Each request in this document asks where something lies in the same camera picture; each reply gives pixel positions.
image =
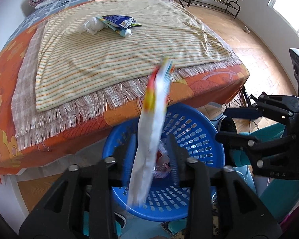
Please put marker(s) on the window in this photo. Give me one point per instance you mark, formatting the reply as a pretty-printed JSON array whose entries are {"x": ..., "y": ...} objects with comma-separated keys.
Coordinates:
[{"x": 291, "y": 5}]

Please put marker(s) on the person's black shoe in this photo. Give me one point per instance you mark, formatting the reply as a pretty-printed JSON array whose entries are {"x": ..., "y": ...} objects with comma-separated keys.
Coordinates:
[{"x": 228, "y": 127}]

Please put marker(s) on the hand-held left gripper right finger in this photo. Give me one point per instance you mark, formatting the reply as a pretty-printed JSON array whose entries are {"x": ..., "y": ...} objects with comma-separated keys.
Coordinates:
[{"x": 201, "y": 179}]

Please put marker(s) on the long white snack wrapper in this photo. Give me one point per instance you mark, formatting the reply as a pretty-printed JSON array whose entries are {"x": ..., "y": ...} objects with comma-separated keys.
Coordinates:
[{"x": 149, "y": 134}]

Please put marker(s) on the yellow striped cloth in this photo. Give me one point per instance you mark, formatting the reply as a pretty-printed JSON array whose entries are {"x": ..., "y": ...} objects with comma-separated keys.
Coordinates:
[{"x": 114, "y": 54}]

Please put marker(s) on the white squeeze tube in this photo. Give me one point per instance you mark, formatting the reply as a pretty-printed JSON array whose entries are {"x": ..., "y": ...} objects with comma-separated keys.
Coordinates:
[{"x": 124, "y": 32}]

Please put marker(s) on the orange floral blanket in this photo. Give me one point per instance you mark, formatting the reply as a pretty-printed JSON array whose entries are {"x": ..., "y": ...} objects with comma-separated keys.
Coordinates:
[{"x": 94, "y": 129}]

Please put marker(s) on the person's teal trouser leg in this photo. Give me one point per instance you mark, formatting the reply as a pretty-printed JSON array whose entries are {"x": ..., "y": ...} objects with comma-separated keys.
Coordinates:
[{"x": 271, "y": 134}]

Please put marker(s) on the blue and white packet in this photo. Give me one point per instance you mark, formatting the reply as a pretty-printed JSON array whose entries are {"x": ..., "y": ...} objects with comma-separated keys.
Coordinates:
[{"x": 117, "y": 21}]

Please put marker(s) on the black and white sneaker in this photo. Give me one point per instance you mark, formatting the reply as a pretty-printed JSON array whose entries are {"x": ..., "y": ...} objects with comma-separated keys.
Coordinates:
[{"x": 120, "y": 220}]

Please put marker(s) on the white crumpled plastic bag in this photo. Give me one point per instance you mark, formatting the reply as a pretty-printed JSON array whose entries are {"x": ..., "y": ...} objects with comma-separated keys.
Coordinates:
[{"x": 92, "y": 26}]

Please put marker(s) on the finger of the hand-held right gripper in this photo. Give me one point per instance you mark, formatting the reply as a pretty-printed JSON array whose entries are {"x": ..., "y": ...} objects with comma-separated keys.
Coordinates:
[
  {"x": 241, "y": 112},
  {"x": 239, "y": 138}
]

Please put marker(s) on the red cardboard box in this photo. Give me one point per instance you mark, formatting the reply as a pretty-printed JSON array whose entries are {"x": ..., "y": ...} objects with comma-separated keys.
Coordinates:
[{"x": 162, "y": 166}]

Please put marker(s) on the blue checked bed sheet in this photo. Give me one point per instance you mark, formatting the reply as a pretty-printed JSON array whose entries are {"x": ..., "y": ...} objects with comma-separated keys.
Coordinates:
[{"x": 35, "y": 12}]

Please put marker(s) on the checked fringed cloth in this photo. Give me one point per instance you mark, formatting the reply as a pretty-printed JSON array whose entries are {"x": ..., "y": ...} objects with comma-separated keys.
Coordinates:
[{"x": 25, "y": 92}]

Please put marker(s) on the blue plastic basket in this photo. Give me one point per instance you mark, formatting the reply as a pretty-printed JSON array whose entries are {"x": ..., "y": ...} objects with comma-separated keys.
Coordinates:
[{"x": 189, "y": 134}]

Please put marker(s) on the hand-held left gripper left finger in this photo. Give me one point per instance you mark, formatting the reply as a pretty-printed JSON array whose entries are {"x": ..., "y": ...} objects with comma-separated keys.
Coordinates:
[{"x": 97, "y": 179}]

